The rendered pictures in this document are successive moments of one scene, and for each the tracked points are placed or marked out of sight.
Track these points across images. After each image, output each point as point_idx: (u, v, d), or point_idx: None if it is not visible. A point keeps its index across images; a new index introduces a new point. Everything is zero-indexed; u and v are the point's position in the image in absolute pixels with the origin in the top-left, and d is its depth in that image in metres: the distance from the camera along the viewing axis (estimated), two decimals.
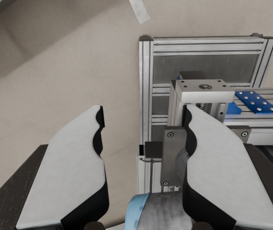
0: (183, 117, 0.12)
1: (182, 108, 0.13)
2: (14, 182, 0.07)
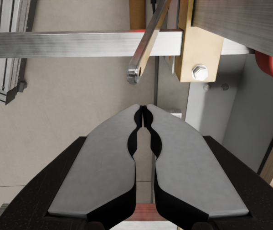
0: (144, 118, 0.12)
1: (143, 109, 0.13)
2: (53, 168, 0.07)
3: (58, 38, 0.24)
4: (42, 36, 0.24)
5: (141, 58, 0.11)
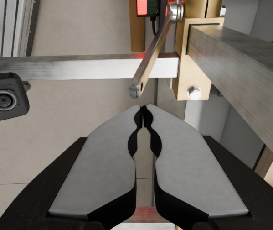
0: (144, 118, 0.12)
1: (142, 109, 0.13)
2: (53, 169, 0.07)
3: (68, 64, 0.27)
4: (53, 62, 0.27)
5: (142, 75, 0.12)
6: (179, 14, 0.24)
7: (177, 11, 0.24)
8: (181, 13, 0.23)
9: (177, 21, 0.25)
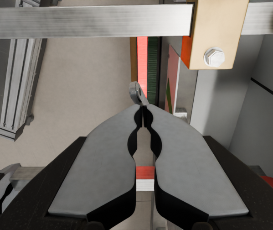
0: (144, 118, 0.12)
1: (143, 109, 0.13)
2: (53, 168, 0.07)
3: None
4: None
5: (141, 88, 0.14)
6: None
7: None
8: None
9: None
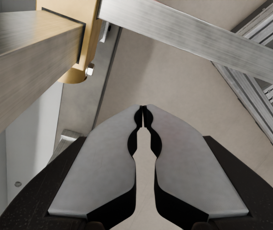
0: (144, 118, 0.12)
1: (143, 109, 0.13)
2: (53, 168, 0.07)
3: None
4: None
5: None
6: None
7: None
8: None
9: None
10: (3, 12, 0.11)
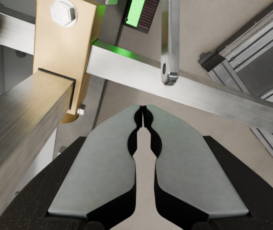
0: (144, 118, 0.12)
1: (143, 109, 0.13)
2: (53, 168, 0.07)
3: None
4: None
5: (161, 63, 0.10)
6: None
7: None
8: None
9: None
10: (6, 92, 0.14)
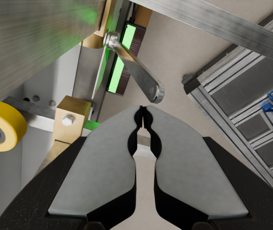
0: (144, 119, 0.12)
1: (142, 110, 0.13)
2: (53, 168, 0.07)
3: (234, 38, 0.25)
4: (245, 46, 0.25)
5: (146, 95, 0.13)
6: (107, 39, 0.26)
7: (108, 42, 0.26)
8: (105, 40, 0.25)
9: (110, 31, 0.26)
10: (43, 162, 0.30)
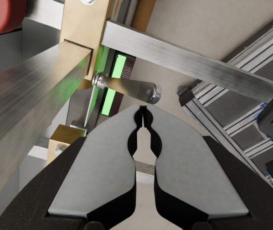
0: (144, 118, 0.12)
1: (142, 109, 0.13)
2: (53, 168, 0.07)
3: (212, 80, 0.27)
4: (224, 86, 0.27)
5: (142, 99, 0.13)
6: (96, 79, 0.27)
7: (97, 81, 0.28)
8: (94, 80, 0.27)
9: (98, 72, 0.28)
10: None
